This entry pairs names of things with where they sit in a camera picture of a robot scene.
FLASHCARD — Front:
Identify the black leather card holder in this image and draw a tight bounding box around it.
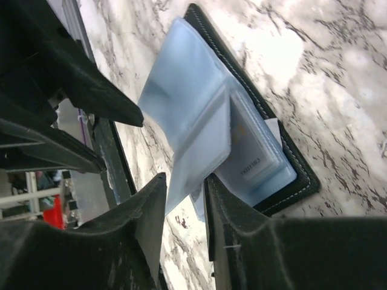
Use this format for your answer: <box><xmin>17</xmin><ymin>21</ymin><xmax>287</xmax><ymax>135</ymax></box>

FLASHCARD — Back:
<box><xmin>138</xmin><ymin>4</ymin><xmax>320</xmax><ymax>217</ymax></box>

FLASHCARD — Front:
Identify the black mounting base rail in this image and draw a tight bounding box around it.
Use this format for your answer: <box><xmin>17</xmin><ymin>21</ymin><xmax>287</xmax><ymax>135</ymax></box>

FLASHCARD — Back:
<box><xmin>89</xmin><ymin>118</ymin><xmax>137</xmax><ymax>208</ymax></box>

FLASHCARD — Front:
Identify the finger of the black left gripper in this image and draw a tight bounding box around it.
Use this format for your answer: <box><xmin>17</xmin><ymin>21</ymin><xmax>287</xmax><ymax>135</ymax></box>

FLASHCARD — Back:
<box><xmin>1</xmin><ymin>1</ymin><xmax>143</xmax><ymax>127</ymax></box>
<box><xmin>1</xmin><ymin>118</ymin><xmax>106</xmax><ymax>174</ymax></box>

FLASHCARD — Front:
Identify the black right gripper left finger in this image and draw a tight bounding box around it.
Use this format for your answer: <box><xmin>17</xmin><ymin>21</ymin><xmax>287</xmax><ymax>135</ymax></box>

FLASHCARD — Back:
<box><xmin>1</xmin><ymin>173</ymin><xmax>167</xmax><ymax>289</ymax></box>

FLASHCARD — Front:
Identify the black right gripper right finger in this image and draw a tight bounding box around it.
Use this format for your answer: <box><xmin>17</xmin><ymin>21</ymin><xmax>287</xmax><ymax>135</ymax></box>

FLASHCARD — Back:
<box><xmin>204</xmin><ymin>175</ymin><xmax>386</xmax><ymax>289</ymax></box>

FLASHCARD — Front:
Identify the aluminium extrusion rail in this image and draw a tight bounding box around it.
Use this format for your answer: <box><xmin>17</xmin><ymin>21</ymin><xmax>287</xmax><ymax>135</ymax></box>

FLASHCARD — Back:
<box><xmin>47</xmin><ymin>0</ymin><xmax>96</xmax><ymax>64</ymax></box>

